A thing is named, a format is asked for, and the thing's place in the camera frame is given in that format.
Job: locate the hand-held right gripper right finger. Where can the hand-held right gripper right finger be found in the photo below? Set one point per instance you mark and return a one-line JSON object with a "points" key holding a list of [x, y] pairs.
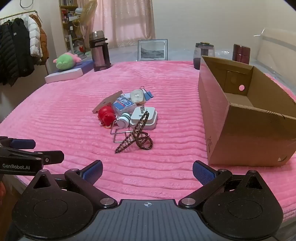
{"points": [[203, 173]]}

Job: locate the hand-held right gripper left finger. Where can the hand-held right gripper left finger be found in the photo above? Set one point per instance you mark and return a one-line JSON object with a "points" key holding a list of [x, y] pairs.
{"points": [[92, 172]]}

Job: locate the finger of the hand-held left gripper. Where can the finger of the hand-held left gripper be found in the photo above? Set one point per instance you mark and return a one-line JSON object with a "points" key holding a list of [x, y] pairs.
{"points": [[53, 156], [22, 143]]}

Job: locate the brown cardboard box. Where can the brown cardboard box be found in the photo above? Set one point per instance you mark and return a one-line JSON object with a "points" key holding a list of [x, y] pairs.
{"points": [[242, 139]]}

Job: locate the brown hair claw clip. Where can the brown hair claw clip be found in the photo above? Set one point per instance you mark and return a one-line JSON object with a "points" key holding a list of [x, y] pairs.
{"points": [[133, 135]]}

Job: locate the red plastic toy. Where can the red plastic toy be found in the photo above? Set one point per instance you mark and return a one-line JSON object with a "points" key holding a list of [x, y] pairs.
{"points": [[106, 114]]}

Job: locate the green lip salve jar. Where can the green lip salve jar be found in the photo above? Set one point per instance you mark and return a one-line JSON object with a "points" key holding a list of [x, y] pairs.
{"points": [[124, 119]]}

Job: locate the tan rectangular block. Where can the tan rectangular block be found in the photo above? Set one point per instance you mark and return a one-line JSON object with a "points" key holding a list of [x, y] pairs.
{"points": [[108, 100]]}

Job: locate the blue white packet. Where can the blue white packet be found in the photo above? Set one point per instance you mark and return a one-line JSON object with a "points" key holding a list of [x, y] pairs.
{"points": [[123, 104]]}

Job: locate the white power adapter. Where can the white power adapter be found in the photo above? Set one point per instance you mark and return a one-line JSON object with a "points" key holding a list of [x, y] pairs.
{"points": [[151, 115]]}

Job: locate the white oval case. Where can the white oval case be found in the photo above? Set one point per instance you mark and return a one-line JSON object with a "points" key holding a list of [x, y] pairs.
{"points": [[137, 96]]}

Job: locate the pink ribbed blanket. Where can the pink ribbed blanket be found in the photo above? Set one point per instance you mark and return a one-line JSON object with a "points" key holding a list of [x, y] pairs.
{"points": [[69, 104]]}

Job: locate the blue white cushion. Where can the blue white cushion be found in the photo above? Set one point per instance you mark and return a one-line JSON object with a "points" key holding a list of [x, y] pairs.
{"points": [[69, 73]]}

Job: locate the black puffer jacket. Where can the black puffer jacket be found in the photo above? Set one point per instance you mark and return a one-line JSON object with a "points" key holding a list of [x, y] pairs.
{"points": [[23, 46], [7, 53]]}

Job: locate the green plush toy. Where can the green plush toy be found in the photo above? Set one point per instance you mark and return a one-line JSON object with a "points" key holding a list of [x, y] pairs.
{"points": [[66, 61]]}

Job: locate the blue binder clip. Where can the blue binder clip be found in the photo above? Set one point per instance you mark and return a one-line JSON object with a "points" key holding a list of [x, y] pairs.
{"points": [[149, 94]]}

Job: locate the brown puffer jacket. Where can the brown puffer jacket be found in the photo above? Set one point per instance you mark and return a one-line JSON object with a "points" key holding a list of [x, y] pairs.
{"points": [[44, 46]]}

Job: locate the white puffer jacket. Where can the white puffer jacket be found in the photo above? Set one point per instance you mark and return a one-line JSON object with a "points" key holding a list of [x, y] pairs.
{"points": [[34, 39]]}

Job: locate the glass jar with dark lid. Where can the glass jar with dark lid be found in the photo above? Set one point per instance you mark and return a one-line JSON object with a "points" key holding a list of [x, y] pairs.
{"points": [[198, 55]]}

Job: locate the maroon metal canister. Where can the maroon metal canister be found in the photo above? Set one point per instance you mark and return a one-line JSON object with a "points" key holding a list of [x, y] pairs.
{"points": [[241, 54]]}

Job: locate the metal clothes rack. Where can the metal clothes rack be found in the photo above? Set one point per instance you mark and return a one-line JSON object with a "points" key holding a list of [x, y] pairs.
{"points": [[23, 13]]}

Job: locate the wooden bookshelf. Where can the wooden bookshelf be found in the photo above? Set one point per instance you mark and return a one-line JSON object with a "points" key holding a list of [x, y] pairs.
{"points": [[67, 14]]}

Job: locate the standing fan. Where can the standing fan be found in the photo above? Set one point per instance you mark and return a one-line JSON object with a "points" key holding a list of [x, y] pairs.
{"points": [[89, 14]]}

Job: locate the beige curtain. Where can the beige curtain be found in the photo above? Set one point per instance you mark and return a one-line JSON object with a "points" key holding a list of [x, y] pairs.
{"points": [[124, 23]]}

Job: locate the silver picture frame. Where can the silver picture frame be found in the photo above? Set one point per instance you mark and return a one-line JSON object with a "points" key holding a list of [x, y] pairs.
{"points": [[152, 49]]}

